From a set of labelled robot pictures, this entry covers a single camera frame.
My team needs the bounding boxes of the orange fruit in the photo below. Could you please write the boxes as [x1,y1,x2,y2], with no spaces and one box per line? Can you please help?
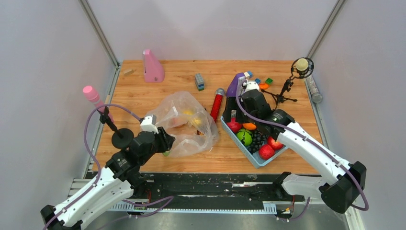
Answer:
[242,123,257,131]

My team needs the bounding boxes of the clear plastic fruit bag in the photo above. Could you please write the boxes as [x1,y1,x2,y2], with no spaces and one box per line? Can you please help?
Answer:
[146,91,220,158]

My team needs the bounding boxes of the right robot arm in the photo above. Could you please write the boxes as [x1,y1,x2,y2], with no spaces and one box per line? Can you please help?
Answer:
[223,89,370,213]

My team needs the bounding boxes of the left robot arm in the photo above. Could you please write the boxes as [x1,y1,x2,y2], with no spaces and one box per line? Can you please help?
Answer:
[41,127,175,230]

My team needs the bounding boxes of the red apple back left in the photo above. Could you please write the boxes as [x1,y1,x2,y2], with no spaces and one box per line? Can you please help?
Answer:
[226,117,243,134]

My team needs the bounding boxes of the red apple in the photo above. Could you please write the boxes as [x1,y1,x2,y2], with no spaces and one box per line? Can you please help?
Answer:
[267,137,284,151]
[258,144,275,161]
[226,117,243,134]

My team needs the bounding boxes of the purple metronome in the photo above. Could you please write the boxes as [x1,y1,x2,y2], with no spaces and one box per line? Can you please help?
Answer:
[226,71,252,97]

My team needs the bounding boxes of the red glitter microphone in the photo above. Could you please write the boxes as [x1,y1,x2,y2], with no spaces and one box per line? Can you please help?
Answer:
[210,88,226,123]

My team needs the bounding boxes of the dark purple grape bunch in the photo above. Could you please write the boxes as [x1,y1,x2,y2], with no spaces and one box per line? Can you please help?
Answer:
[247,130,269,154]

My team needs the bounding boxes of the orange blue green toy bricks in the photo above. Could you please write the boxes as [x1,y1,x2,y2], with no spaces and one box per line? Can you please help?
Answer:
[255,78,273,90]

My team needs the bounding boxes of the grey stacked toy bricks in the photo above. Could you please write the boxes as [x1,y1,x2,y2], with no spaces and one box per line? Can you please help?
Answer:
[195,73,204,91]

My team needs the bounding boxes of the red apple front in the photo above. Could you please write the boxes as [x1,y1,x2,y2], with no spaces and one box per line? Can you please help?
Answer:
[258,144,275,161]

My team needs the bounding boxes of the light blue plastic basket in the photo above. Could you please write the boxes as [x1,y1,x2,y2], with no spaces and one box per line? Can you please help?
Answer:
[220,117,288,169]

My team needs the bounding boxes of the red apple right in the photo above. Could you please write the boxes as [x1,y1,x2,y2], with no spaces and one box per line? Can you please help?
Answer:
[267,137,284,151]

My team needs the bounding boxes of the black tripod microphone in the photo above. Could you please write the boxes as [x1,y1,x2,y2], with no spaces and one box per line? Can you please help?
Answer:
[260,57,315,108]

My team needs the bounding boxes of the glitter clear tube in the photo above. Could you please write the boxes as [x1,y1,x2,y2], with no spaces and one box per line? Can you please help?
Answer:
[306,75,323,104]

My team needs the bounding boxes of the pink metronome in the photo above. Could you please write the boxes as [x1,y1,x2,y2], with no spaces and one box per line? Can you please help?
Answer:
[143,49,165,83]

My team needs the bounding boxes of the pink microphone on stand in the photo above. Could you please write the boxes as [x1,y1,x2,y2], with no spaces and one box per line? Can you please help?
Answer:
[82,85,135,150]

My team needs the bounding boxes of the small wooden block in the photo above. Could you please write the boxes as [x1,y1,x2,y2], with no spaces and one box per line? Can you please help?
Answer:
[123,69,134,76]

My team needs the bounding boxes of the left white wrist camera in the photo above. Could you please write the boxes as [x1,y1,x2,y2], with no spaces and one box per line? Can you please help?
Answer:
[140,115,158,134]

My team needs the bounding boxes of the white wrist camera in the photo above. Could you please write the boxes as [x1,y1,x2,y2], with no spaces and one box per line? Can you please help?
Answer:
[140,115,158,134]
[242,80,260,94]

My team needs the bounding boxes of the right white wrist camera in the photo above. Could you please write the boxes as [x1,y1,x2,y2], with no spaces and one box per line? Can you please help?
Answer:
[242,80,260,94]

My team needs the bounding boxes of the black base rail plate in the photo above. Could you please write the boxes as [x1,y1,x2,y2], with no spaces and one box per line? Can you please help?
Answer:
[130,172,305,210]

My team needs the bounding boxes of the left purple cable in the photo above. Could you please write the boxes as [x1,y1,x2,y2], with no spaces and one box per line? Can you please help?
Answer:
[43,104,175,230]

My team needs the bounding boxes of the purple cable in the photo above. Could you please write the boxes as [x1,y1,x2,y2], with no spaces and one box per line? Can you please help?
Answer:
[235,83,370,223]
[43,104,175,230]

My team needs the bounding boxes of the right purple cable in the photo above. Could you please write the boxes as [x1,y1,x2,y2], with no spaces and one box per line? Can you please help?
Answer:
[235,83,370,223]

